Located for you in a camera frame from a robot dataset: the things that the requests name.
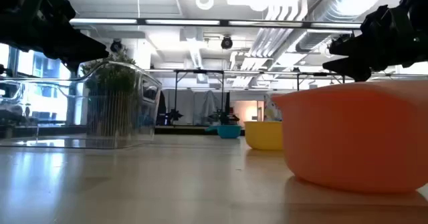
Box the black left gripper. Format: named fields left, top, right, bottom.
left=0, top=0, right=110, bottom=73

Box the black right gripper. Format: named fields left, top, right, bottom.
left=322, top=5, right=428, bottom=82

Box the floral poster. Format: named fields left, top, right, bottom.
left=263, top=95, right=284, bottom=122

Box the black metal frame stand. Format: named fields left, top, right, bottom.
left=173, top=68, right=225, bottom=126
left=296, top=72, right=345, bottom=91

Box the white ring light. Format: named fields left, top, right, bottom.
left=195, top=0, right=215, bottom=11

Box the overhead light bar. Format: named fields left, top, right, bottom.
left=68, top=17, right=364, bottom=30

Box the silver ventilation duct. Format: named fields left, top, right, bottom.
left=296, top=0, right=385, bottom=53

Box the orange measuring cup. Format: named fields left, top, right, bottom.
left=272, top=80, right=428, bottom=194

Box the clear plastic basket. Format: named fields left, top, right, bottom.
left=0, top=60, right=163, bottom=150

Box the black table frame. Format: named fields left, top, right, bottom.
left=0, top=125, right=247, bottom=138

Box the yellow measuring cup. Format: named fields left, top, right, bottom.
left=243, top=121, right=284, bottom=151

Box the green plant in striped pot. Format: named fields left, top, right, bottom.
left=81, top=48, right=141, bottom=138

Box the teal measuring cup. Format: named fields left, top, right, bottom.
left=205, top=124, right=242, bottom=139

